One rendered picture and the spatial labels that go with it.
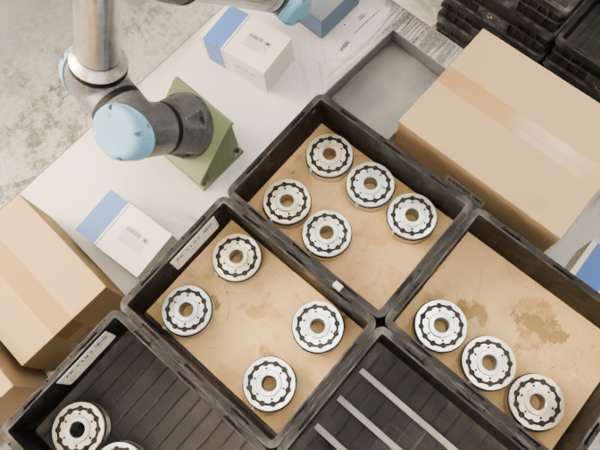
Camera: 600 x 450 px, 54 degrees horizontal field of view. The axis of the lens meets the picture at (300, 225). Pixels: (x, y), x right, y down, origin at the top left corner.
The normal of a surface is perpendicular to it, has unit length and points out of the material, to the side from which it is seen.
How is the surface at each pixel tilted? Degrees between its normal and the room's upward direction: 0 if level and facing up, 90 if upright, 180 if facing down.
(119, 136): 42
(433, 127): 0
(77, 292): 0
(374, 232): 0
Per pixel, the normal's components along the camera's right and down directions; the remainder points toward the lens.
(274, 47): -0.05, -0.32
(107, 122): -0.39, 0.32
